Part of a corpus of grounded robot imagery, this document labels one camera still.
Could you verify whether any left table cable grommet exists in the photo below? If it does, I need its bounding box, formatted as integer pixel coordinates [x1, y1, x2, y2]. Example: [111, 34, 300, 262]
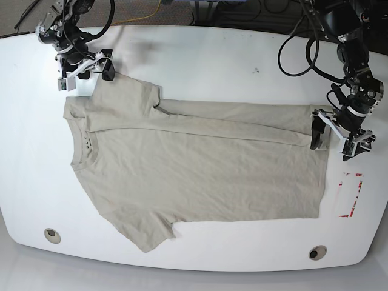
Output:
[44, 228, 61, 244]

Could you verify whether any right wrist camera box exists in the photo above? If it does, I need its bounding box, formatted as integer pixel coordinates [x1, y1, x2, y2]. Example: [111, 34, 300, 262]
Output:
[58, 77, 76, 91]

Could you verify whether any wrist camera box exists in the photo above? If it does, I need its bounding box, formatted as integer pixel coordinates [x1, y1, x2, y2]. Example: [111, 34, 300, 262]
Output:
[339, 139, 355, 154]
[58, 77, 76, 91]

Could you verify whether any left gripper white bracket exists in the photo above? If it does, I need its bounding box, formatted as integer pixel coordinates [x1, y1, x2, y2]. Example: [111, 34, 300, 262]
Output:
[310, 109, 376, 161]

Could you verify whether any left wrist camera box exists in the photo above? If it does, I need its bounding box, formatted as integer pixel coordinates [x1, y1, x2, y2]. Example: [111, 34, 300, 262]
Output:
[339, 139, 355, 154]

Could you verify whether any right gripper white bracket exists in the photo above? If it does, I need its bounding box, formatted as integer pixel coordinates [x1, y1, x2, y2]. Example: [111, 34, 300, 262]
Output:
[55, 48, 115, 81]

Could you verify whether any red tape rectangle marking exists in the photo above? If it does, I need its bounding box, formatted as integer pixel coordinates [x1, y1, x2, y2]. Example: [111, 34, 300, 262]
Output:
[335, 172, 363, 218]

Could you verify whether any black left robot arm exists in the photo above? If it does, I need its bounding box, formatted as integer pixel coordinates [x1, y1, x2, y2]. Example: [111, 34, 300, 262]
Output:
[296, 1, 384, 161]

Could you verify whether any right table cable grommet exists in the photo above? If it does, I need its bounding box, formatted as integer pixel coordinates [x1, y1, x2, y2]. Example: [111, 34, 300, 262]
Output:
[308, 245, 327, 261]

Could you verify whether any white cable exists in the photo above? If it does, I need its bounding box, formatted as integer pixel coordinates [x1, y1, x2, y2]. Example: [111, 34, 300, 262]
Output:
[287, 13, 313, 36]

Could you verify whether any beige t-shirt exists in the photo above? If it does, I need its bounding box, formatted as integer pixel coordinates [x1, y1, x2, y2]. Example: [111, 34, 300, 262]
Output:
[64, 75, 329, 253]

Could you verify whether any yellow cable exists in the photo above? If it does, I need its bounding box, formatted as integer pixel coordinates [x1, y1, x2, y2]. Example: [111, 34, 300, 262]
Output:
[111, 0, 161, 26]

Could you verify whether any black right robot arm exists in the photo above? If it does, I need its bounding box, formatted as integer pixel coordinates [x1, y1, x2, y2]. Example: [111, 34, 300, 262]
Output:
[35, 0, 116, 91]

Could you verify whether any table cable grommet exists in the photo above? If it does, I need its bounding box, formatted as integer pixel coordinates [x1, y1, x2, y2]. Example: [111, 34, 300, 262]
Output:
[44, 228, 61, 244]
[308, 245, 327, 261]

